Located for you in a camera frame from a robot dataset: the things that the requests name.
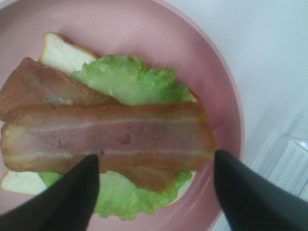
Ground right clear plastic tray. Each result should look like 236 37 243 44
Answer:
211 129 308 231

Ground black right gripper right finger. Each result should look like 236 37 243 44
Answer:
214 150 308 231

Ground bread slice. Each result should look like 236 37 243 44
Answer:
0 31 200 207

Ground pink round plate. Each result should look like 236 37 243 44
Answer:
0 0 244 231

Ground green lettuce leaf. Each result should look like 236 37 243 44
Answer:
40 54 196 220

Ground long bacon strip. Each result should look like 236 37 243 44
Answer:
0 57 180 193

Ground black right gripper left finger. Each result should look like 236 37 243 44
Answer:
0 154 100 231

